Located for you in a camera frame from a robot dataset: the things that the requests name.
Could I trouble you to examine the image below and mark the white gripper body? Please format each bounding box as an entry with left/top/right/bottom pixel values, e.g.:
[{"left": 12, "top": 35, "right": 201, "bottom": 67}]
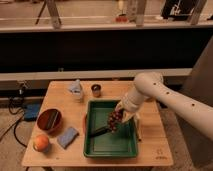
[{"left": 115, "top": 98, "right": 141, "bottom": 123}]

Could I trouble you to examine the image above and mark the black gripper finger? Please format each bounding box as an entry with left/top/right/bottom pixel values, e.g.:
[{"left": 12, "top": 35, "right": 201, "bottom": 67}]
[{"left": 89, "top": 126, "right": 111, "bottom": 138}]

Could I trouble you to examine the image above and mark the dark red grape bunch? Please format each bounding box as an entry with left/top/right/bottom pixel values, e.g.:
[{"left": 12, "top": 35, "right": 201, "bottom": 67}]
[{"left": 107, "top": 111, "right": 123, "bottom": 132}]

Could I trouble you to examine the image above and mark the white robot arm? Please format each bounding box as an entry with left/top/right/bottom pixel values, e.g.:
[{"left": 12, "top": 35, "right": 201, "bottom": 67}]
[{"left": 89, "top": 72, "right": 213, "bottom": 141}]

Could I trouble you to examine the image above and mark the green plastic tray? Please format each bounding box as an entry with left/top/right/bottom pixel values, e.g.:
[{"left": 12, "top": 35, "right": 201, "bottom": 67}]
[{"left": 83, "top": 100, "right": 138, "bottom": 158}]

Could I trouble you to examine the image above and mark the blue sponge cloth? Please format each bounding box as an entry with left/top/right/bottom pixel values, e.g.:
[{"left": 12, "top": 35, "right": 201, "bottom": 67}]
[{"left": 57, "top": 127, "right": 79, "bottom": 149}]

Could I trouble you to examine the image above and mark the wooden table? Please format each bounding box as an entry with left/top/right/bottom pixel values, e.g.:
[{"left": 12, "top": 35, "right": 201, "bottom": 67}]
[{"left": 22, "top": 81, "right": 173, "bottom": 167}]

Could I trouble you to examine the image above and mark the brown wooden bowl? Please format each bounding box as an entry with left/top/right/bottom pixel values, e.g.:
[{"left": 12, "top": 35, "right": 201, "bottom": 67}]
[{"left": 37, "top": 109, "right": 62, "bottom": 134}]

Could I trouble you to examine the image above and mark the orange fruit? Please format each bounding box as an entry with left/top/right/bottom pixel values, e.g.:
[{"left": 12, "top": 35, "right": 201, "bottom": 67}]
[{"left": 33, "top": 134, "right": 50, "bottom": 152}]

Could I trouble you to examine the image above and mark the blue box on floor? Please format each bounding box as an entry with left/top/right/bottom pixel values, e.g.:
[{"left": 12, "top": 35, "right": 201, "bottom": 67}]
[{"left": 24, "top": 103, "right": 41, "bottom": 121}]

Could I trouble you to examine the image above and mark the black cable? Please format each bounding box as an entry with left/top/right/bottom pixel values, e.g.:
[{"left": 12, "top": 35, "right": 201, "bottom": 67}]
[{"left": 0, "top": 96, "right": 28, "bottom": 148}]

